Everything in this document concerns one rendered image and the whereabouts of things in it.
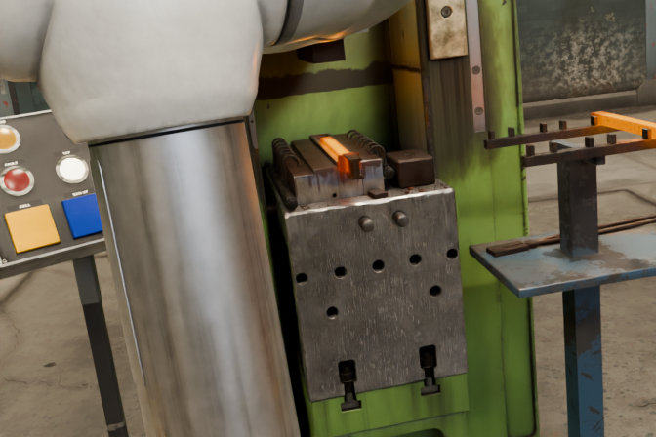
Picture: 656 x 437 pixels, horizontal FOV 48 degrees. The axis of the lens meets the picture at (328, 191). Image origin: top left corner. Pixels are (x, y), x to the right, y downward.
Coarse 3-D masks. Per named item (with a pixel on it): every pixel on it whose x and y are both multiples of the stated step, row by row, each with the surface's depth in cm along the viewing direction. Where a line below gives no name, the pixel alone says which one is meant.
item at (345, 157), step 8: (328, 144) 180; (336, 144) 179; (336, 152) 169; (344, 152) 168; (352, 152) 161; (344, 160) 162; (352, 160) 154; (360, 160) 154; (344, 168) 162; (352, 168) 155; (352, 176) 156; (360, 176) 155
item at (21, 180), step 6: (6, 174) 133; (12, 174) 133; (18, 174) 134; (24, 174) 134; (6, 180) 133; (12, 180) 133; (18, 180) 133; (24, 180) 134; (6, 186) 132; (12, 186) 133; (18, 186) 133; (24, 186) 134
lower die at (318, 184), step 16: (304, 144) 195; (320, 144) 186; (352, 144) 186; (288, 160) 182; (304, 160) 178; (320, 160) 172; (336, 160) 164; (368, 160) 164; (288, 176) 175; (304, 176) 163; (320, 176) 163; (336, 176) 164; (368, 176) 165; (304, 192) 163; (320, 192) 164; (336, 192) 165; (352, 192) 165
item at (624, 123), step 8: (600, 112) 167; (608, 112) 166; (600, 120) 164; (608, 120) 161; (616, 120) 157; (624, 120) 154; (632, 120) 154; (640, 120) 152; (616, 128) 158; (624, 128) 155; (632, 128) 152; (640, 128) 148
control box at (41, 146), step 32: (32, 128) 139; (0, 160) 134; (32, 160) 136; (0, 192) 132; (32, 192) 134; (64, 192) 137; (0, 224) 130; (64, 224) 134; (0, 256) 128; (32, 256) 130; (64, 256) 136
